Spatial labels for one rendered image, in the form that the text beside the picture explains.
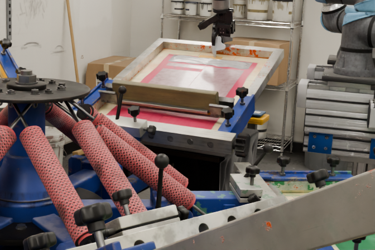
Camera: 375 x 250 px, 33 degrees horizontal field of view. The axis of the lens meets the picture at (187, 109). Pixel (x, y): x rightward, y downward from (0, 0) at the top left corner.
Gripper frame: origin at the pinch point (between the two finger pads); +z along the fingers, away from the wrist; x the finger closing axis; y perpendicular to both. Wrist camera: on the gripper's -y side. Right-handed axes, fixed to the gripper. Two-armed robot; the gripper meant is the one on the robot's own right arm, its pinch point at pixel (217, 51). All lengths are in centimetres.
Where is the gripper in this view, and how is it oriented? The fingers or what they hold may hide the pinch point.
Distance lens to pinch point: 278.0
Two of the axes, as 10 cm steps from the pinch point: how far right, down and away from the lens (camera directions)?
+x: 3.7, -4.3, 8.2
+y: 9.3, 1.3, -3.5
